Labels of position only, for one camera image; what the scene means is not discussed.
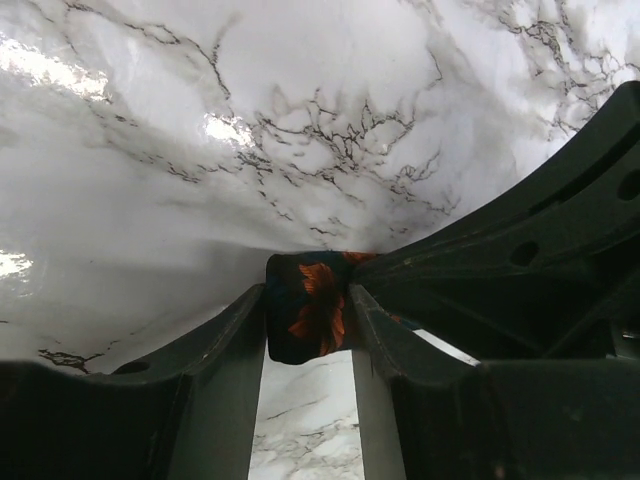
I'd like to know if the black orange floral tie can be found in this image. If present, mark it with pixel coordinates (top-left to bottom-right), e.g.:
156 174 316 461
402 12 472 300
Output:
263 251 377 365

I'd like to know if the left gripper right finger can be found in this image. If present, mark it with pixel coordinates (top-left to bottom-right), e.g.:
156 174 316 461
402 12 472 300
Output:
351 285 639 479

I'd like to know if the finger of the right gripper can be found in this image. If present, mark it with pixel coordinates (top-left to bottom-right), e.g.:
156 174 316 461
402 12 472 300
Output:
354 81 639 359

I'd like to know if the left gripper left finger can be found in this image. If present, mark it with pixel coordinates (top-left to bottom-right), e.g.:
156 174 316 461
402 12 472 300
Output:
1 285 265 479

